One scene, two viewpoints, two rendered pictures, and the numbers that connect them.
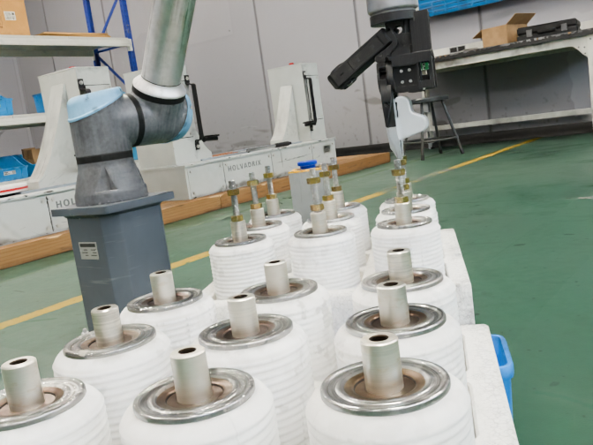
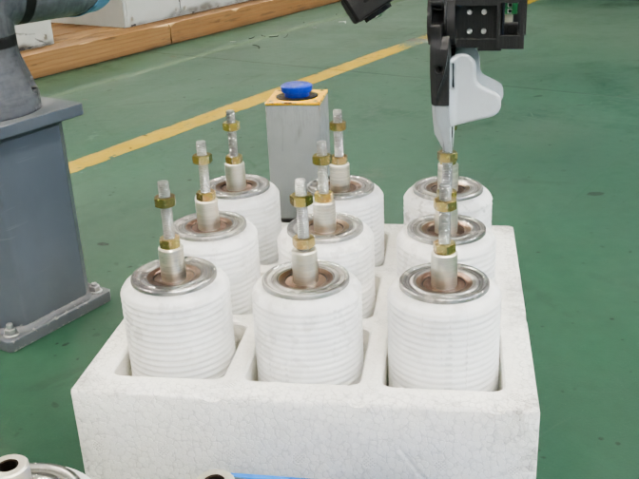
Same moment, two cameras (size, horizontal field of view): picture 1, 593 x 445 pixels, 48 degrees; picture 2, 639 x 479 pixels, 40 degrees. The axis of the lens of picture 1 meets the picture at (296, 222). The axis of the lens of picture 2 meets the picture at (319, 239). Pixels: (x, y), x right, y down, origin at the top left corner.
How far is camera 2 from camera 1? 0.30 m
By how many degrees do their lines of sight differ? 14
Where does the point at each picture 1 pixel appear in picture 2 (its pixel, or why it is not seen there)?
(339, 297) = (326, 405)
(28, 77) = not seen: outside the picture
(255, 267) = (194, 331)
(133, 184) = (16, 95)
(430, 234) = (484, 316)
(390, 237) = (419, 316)
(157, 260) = (53, 210)
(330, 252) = (319, 326)
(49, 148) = not seen: outside the picture
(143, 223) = (31, 157)
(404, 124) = (463, 103)
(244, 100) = not seen: outside the picture
